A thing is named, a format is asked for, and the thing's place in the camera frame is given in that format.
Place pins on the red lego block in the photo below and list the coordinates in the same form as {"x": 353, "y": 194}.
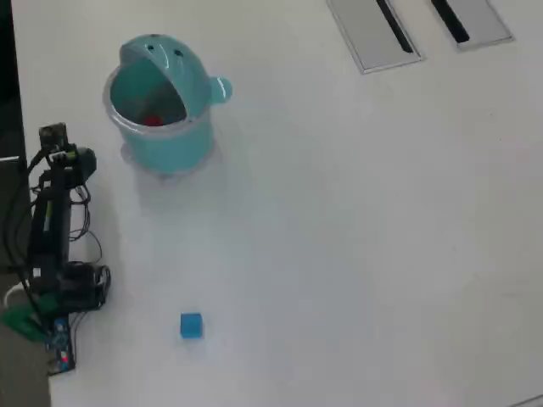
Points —
{"x": 153, "y": 120}

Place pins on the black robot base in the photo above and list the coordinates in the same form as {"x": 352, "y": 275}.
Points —
{"x": 85, "y": 286}

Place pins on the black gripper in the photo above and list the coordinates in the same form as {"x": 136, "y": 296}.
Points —
{"x": 63, "y": 159}

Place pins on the teal whale-shaped bin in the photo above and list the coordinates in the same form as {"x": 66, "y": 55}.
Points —
{"x": 165, "y": 135}

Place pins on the blue lego block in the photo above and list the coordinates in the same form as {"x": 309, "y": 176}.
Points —
{"x": 192, "y": 325}

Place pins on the blue controller circuit board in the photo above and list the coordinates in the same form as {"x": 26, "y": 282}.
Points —
{"x": 61, "y": 345}

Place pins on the green table clamp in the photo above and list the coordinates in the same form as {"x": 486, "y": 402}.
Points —
{"x": 19, "y": 318}

